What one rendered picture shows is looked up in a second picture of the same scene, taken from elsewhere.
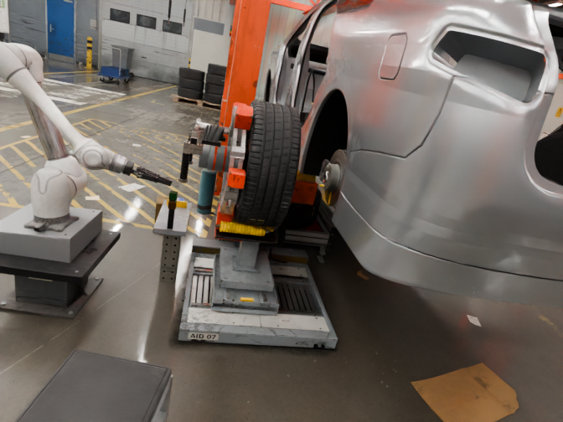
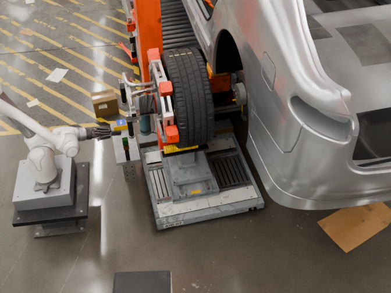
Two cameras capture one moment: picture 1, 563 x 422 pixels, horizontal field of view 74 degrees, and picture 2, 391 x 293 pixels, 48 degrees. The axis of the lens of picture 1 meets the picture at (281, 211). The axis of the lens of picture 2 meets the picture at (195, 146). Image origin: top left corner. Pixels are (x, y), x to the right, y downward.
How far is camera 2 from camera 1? 150 cm
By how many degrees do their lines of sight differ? 26
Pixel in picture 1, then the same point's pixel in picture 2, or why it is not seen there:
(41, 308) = (61, 230)
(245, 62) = (147, 7)
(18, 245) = (37, 204)
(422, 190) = (294, 174)
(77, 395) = not seen: outside the picture
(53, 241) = (59, 197)
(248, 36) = not seen: outside the picture
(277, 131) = (193, 93)
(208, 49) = not seen: outside the picture
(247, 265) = (189, 162)
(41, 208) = (42, 178)
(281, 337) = (224, 211)
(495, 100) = (326, 141)
